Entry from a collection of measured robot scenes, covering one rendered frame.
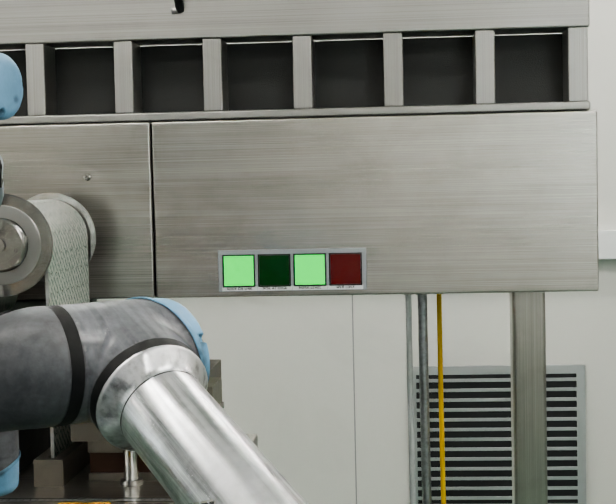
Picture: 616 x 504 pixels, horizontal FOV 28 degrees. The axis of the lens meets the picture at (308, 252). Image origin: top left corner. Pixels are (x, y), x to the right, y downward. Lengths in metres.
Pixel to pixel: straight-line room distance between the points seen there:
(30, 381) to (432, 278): 1.07
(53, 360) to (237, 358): 3.36
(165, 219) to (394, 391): 2.46
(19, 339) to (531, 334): 1.29
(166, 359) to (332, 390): 3.34
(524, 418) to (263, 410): 2.31
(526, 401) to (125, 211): 0.79
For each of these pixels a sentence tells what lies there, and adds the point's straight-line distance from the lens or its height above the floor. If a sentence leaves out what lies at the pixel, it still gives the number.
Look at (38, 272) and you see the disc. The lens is 1.85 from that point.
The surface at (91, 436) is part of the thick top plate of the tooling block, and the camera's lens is 1.82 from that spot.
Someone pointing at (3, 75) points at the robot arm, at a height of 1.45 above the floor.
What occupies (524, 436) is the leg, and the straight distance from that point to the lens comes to 2.32.
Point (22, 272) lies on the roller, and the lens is 1.85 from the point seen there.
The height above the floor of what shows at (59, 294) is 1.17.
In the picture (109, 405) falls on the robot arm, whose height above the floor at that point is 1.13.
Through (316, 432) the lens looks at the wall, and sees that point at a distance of 4.53.
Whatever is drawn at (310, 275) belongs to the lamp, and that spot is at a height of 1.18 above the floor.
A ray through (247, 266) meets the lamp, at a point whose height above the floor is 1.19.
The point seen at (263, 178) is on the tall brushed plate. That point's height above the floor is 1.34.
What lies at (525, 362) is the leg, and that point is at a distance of 2.29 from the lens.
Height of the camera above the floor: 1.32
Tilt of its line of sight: 3 degrees down
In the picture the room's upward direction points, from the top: 1 degrees counter-clockwise
